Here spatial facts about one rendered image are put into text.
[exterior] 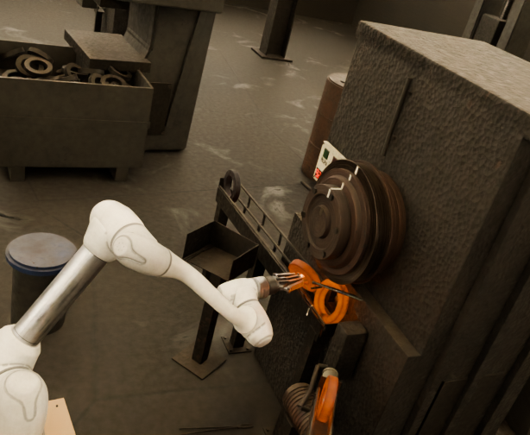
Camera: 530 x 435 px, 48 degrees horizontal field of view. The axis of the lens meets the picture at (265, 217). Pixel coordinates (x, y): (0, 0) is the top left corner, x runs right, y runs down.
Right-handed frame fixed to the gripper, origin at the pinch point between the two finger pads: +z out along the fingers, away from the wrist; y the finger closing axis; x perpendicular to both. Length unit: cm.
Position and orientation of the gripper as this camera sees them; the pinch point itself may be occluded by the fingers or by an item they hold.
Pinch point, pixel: (306, 277)
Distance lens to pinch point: 252.0
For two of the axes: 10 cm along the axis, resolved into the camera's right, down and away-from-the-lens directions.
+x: 1.1, -9.0, -4.3
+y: 5.0, 4.2, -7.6
